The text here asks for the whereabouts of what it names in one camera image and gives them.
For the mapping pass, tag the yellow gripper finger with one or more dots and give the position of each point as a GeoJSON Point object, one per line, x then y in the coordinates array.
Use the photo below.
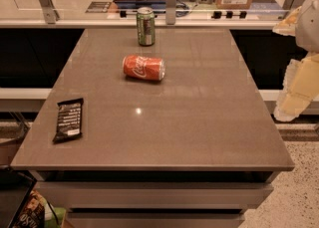
{"type": "Point", "coordinates": [300, 88]}
{"type": "Point", "coordinates": [289, 25]}

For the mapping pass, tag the red coke can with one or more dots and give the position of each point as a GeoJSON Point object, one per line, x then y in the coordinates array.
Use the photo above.
{"type": "Point", "coordinates": [145, 68]}

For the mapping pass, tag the green soda can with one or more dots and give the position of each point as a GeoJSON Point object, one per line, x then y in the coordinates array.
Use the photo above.
{"type": "Point", "coordinates": [146, 26]}

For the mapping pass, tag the black snack bar wrapper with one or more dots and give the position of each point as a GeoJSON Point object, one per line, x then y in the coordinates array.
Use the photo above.
{"type": "Point", "coordinates": [69, 120]}

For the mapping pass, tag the grey table drawer unit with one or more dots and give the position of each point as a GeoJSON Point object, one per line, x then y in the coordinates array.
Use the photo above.
{"type": "Point", "coordinates": [95, 199]}

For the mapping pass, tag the snack bag in bin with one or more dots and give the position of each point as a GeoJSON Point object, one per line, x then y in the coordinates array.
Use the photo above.
{"type": "Point", "coordinates": [38, 212]}

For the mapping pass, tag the black bin at left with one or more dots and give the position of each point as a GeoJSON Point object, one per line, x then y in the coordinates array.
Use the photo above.
{"type": "Point", "coordinates": [15, 187]}

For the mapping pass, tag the middle metal glass bracket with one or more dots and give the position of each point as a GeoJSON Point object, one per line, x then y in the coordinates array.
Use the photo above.
{"type": "Point", "coordinates": [170, 11]}

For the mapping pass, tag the left metal glass bracket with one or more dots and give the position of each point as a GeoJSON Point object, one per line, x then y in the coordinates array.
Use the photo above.
{"type": "Point", "coordinates": [50, 13]}

